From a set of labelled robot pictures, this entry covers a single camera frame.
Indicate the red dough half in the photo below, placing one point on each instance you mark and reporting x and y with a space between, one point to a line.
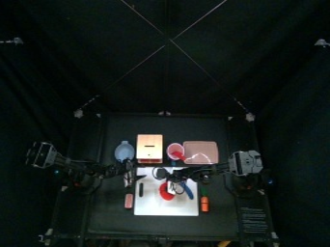
165 196
161 187

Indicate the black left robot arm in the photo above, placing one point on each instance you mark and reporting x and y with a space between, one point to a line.
64 160

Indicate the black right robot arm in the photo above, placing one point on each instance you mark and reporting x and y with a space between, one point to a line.
244 162

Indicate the pink rectangular plate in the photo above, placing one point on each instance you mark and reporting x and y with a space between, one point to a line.
205 149

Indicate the blue plastic toy knife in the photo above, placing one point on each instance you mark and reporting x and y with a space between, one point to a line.
188 192

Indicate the red plastic spatula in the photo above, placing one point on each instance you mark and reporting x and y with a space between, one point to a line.
179 156

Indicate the pink toy food piece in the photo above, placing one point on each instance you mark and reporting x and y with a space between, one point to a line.
128 201

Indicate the white cutting board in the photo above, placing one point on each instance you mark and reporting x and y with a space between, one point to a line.
163 207

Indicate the orange toy carrot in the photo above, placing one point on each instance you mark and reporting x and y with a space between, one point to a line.
204 203

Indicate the red plastic cup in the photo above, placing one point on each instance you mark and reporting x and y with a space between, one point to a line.
172 149

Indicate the wooden box with slot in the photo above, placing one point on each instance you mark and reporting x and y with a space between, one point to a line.
149 144

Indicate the white printed label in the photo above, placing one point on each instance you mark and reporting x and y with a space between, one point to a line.
254 220

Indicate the silver frame bracket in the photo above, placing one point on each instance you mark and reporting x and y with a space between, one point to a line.
77 113
163 113
320 42
16 41
250 117

